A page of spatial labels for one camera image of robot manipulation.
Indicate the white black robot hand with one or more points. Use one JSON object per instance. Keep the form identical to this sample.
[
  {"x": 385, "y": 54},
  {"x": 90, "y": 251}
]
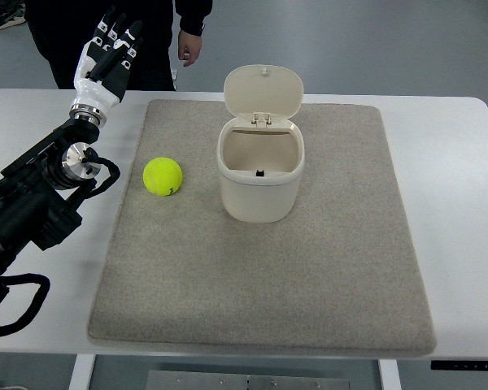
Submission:
[{"x": 102, "y": 75}]

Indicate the person's bare hand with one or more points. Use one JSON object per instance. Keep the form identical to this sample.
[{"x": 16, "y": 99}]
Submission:
[{"x": 189, "y": 48}]

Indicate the yellow tennis ball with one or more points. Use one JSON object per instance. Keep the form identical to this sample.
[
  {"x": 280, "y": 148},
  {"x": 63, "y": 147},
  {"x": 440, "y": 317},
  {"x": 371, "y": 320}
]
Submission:
[{"x": 162, "y": 176}]

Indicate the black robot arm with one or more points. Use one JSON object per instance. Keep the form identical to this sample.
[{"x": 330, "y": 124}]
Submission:
[{"x": 40, "y": 193}]

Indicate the cream lidded plastic box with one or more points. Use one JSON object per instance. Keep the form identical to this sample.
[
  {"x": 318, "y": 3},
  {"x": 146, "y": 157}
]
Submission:
[{"x": 260, "y": 152}]

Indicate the person in black clothes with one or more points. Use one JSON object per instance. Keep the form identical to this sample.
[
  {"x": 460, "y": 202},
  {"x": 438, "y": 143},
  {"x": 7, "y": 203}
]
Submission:
[{"x": 60, "y": 29}]

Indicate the dark sneaker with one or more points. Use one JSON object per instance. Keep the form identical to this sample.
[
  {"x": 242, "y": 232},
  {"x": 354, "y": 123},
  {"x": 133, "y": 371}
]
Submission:
[{"x": 12, "y": 13}]

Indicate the beige felt mat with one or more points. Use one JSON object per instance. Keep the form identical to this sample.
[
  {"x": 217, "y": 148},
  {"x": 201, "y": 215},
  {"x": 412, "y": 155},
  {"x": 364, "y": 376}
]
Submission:
[{"x": 337, "y": 275}]

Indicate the white table leg left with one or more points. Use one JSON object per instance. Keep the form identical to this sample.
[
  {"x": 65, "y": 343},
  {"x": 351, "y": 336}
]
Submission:
[{"x": 82, "y": 372}]

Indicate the white table leg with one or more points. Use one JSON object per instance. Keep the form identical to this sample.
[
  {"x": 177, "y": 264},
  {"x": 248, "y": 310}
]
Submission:
[
  {"x": 82, "y": 372},
  {"x": 389, "y": 374}
]

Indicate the white table leg right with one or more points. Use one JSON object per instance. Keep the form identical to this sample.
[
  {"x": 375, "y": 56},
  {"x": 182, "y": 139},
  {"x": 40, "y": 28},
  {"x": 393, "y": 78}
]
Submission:
[{"x": 389, "y": 374}]

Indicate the black table control panel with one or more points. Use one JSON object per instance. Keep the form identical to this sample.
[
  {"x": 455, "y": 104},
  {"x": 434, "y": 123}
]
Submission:
[{"x": 459, "y": 365}]

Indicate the metal base plate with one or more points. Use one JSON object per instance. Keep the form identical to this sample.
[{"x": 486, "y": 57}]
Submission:
[{"x": 167, "y": 379}]

